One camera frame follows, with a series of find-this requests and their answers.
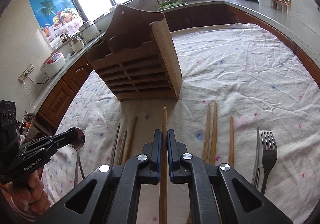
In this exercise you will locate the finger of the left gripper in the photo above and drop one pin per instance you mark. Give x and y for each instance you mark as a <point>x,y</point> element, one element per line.
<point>72,133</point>
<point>62,142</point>

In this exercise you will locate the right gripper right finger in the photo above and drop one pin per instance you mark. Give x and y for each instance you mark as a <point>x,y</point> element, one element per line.
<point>218,194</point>

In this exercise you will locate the steel spoon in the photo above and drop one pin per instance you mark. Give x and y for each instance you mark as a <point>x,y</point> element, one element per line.
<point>78,165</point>

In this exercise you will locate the wooden chopstick pair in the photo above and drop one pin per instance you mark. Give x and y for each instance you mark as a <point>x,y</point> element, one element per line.
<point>206,138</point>
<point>214,136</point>

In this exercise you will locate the wooden chopstick group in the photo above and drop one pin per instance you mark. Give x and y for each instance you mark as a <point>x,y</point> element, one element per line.
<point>129,141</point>

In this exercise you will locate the person's left hand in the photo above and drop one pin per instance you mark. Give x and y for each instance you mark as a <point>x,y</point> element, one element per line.
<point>31,197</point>

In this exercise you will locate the steel utensil beside fork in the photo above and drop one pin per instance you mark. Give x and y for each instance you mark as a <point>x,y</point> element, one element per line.
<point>256,171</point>

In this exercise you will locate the red white rice cooker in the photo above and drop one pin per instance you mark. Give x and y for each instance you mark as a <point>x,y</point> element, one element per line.
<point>52,65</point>

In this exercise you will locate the steel fork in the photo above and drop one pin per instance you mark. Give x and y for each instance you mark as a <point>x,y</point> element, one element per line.
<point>270,155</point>

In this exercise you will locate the wooden utensil holder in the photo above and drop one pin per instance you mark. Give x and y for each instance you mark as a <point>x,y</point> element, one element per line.
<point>136,57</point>

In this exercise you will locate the floral white tablecloth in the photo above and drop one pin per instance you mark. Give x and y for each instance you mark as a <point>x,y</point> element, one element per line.
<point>251,75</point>

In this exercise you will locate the white pot cooker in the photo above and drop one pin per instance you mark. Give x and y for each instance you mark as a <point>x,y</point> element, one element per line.
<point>89,31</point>

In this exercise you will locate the tropical fruit poster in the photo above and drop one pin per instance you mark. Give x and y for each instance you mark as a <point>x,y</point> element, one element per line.
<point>56,17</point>

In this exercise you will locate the green vegetables basket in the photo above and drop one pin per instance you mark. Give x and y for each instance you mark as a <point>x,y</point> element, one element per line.
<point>170,4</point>

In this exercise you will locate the wall power socket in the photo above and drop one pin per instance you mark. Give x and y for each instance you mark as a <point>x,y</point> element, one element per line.
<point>27,71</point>

